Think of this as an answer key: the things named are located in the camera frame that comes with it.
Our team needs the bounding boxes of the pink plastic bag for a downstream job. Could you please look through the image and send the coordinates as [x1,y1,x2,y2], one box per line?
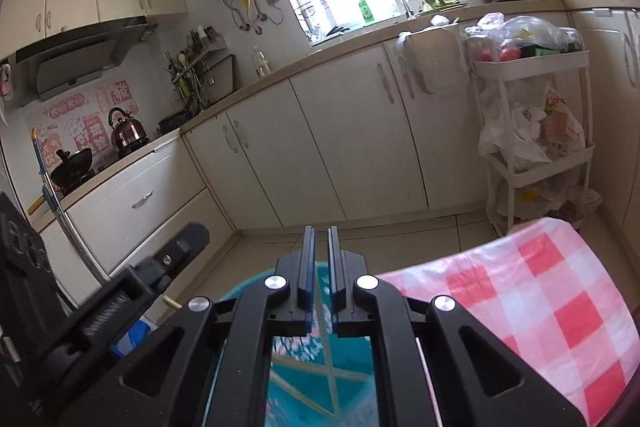
[540,88,587,158]

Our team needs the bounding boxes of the tall white cabinet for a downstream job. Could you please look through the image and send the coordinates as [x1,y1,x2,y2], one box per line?
[562,0,640,230]

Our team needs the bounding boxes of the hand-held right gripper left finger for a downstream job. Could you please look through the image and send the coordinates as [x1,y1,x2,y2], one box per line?
[60,226,317,427]

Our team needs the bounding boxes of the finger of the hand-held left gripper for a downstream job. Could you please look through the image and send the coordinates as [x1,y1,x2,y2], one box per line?
[142,222,211,295]

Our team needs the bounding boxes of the steel kettle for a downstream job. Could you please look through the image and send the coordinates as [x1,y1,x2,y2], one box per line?
[109,107,150,148]

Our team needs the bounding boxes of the white storage cart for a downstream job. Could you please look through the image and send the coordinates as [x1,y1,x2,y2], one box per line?
[469,49,597,237]

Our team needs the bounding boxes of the pink wall stickers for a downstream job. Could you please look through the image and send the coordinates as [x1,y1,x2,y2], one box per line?
[25,79,137,168]

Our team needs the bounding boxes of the black wok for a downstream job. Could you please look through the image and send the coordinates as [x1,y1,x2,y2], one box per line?
[50,148,95,188]

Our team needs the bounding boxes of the blue plastic bag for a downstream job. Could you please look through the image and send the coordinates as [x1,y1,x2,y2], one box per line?
[110,317,152,359]

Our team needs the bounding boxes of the wall utensil rack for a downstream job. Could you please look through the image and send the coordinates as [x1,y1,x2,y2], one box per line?
[165,26,229,114]

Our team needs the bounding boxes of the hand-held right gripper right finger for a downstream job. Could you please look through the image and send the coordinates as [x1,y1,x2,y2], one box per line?
[327,226,586,427]

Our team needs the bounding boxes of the white base cabinets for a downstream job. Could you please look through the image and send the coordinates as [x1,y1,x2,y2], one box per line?
[35,7,501,293]

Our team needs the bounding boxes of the red white checkered tablecloth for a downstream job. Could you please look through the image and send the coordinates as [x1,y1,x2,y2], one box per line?
[375,217,640,427]

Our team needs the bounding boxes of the grey range hood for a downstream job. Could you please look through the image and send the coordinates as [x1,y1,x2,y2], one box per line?
[15,17,159,102]

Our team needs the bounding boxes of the white plastic bag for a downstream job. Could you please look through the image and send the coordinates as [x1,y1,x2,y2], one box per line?
[477,82,551,172]

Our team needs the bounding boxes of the black tray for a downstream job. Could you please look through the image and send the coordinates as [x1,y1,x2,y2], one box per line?
[159,111,194,134]

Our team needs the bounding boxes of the clear plastic bags of food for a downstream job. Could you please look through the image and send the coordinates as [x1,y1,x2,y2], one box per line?
[464,13,584,62]

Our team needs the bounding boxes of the clear plastic bottle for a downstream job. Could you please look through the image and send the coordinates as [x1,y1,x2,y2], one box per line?
[250,46,274,80]

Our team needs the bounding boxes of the teal plastic tray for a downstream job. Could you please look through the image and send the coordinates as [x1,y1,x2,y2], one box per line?
[207,259,382,427]

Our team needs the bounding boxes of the white hanging bin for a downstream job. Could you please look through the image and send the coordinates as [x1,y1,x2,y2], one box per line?
[397,24,469,96]

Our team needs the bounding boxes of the blue handled mop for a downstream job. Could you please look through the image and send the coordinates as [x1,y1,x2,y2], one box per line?
[30,129,112,289]

